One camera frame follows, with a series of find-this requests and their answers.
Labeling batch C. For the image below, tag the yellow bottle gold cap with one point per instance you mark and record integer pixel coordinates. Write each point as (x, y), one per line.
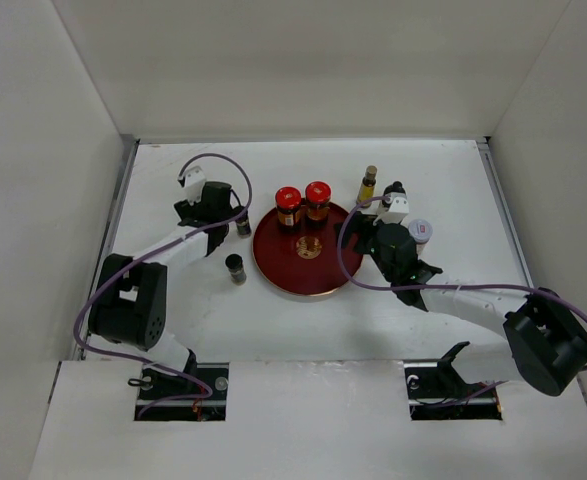
(367, 186)

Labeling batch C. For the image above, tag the black cap white bottle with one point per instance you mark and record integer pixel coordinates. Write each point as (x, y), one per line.
(396, 189)

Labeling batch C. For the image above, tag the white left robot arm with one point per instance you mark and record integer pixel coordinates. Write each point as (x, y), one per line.
(129, 307)

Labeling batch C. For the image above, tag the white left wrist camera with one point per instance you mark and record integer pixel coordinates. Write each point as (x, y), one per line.
(192, 180)

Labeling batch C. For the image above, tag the black pepper shaker front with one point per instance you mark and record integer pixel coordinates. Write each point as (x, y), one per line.
(235, 266)

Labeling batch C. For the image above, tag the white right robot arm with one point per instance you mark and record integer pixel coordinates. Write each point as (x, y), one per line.
(545, 336)

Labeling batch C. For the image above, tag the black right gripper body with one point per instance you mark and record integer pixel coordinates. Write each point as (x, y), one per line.
(390, 275)

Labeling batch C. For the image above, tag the red lid jar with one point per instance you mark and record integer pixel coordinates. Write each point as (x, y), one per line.
(317, 198)
(288, 201)

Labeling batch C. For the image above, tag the white lid jar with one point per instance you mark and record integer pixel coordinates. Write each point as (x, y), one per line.
(421, 231)

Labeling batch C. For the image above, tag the round red tray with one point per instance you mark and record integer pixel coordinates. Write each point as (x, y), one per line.
(304, 261)

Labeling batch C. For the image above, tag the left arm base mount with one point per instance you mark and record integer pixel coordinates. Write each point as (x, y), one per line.
(165, 398)

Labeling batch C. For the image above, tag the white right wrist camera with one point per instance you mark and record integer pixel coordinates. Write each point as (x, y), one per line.
(392, 209)

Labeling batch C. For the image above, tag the black pepper shaker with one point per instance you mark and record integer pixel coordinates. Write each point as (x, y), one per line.
(242, 223)
(235, 266)

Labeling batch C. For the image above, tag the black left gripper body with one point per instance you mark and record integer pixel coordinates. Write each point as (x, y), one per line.
(187, 210)

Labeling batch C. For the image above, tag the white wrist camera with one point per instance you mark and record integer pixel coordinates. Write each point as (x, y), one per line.
(392, 209)
(192, 180)

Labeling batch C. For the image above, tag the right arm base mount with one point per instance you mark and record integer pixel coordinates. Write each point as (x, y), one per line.
(437, 392)

